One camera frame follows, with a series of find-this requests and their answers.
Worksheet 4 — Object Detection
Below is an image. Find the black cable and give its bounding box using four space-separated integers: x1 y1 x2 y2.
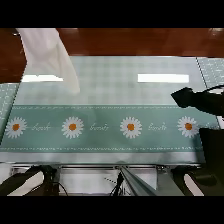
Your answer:
109 171 127 197

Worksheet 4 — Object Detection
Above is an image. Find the white garment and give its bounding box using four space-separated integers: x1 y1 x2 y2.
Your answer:
15 27 81 95

